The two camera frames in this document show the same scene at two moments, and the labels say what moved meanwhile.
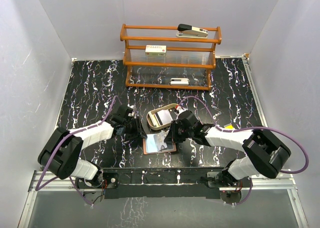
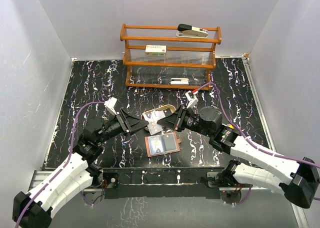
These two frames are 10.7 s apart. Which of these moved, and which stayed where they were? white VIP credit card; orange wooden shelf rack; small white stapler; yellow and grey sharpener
Moved: white VIP credit card
Stayed: small white stapler; yellow and grey sharpener; orange wooden shelf rack
